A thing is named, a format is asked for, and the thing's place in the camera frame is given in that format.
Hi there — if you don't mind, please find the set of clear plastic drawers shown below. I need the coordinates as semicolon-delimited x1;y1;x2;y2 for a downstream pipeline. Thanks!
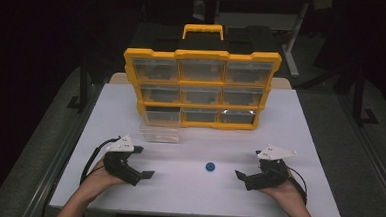
128;55;274;127

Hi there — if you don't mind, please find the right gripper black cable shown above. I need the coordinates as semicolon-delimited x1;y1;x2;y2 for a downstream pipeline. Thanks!
283;165;310;207

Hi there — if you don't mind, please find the person's left hand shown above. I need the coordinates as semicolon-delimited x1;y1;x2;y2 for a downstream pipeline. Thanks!
85;156;130;195

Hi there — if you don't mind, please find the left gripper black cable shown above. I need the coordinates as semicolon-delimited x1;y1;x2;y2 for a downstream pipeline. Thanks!
79;135;121;189

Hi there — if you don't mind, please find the yellow drawer organizer cabinet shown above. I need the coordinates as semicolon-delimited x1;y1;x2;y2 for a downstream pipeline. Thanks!
119;19;284;134

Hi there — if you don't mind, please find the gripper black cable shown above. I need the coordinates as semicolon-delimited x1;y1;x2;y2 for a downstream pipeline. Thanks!
79;135;121;189
283;165;310;207

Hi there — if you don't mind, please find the black metal stand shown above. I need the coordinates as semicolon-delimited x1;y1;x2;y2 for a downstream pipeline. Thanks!
66;53;92;115
349;65;383;128

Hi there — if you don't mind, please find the person's right hand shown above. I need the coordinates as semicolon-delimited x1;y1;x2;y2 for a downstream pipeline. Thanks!
256;167;305;212

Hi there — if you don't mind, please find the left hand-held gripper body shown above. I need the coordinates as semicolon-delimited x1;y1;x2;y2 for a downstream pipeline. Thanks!
101;133;145;188

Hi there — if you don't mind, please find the pulled-out clear plastic drawer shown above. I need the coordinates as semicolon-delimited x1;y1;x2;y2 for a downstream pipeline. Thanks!
138;106;183;145

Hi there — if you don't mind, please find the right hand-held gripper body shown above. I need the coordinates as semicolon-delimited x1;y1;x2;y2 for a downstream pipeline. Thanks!
243;142;299;194

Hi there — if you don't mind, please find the white-legged desk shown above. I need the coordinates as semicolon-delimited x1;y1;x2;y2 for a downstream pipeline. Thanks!
186;0;313;79

